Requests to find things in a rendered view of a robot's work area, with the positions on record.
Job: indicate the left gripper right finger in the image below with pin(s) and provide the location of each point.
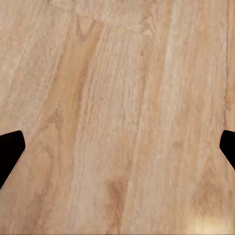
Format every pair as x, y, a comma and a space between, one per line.
227, 146

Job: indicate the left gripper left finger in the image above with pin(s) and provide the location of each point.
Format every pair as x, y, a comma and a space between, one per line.
12, 146

